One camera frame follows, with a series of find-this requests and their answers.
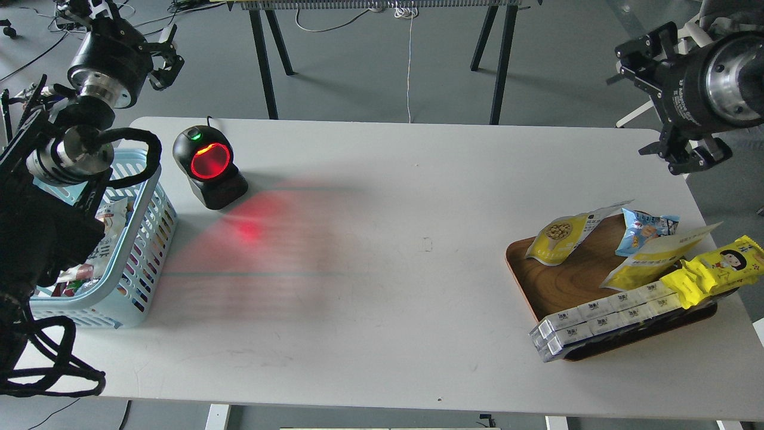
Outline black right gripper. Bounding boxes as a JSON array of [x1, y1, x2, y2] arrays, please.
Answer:
[[608, 21, 733, 175]]

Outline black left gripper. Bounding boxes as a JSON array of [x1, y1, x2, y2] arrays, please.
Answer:
[[56, 1, 184, 109]]

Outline yellow chickpea snack pouch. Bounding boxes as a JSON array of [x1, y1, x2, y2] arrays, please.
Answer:
[[525, 199, 633, 266]]

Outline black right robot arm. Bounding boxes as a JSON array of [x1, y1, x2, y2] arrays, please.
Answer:
[[615, 22, 763, 175]]

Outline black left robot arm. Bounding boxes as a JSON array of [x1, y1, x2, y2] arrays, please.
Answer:
[[1, 1, 184, 398]]

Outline blue snack bag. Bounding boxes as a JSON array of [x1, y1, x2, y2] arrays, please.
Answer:
[[615, 208, 680, 257]]

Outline yellow flat snack pouch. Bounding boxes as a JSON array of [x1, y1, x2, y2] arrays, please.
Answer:
[[599, 222, 721, 291]]

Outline white red snack bag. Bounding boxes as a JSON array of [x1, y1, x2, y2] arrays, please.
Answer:
[[51, 198, 135, 297]]

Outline bright yellow snack bag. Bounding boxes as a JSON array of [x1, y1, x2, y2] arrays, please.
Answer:
[[660, 236, 763, 309]]

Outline clear boxed snack pack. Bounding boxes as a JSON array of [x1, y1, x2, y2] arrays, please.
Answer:
[[529, 294, 685, 363], [529, 281, 682, 354]]

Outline light blue plastic basket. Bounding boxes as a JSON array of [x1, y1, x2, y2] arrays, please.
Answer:
[[30, 173, 175, 328]]

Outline black barcode scanner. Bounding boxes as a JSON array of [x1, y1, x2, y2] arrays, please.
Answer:
[[172, 115, 249, 210]]

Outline black trestle table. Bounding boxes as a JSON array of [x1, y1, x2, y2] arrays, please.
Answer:
[[227, 0, 528, 125]]

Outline wooden tray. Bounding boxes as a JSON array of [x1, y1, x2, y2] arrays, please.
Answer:
[[506, 215, 718, 351]]

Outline black floor cables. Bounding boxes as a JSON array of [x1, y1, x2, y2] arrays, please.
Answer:
[[0, 0, 180, 84]]

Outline white hanging cable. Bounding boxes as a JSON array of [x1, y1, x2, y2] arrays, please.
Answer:
[[394, 0, 418, 124]]

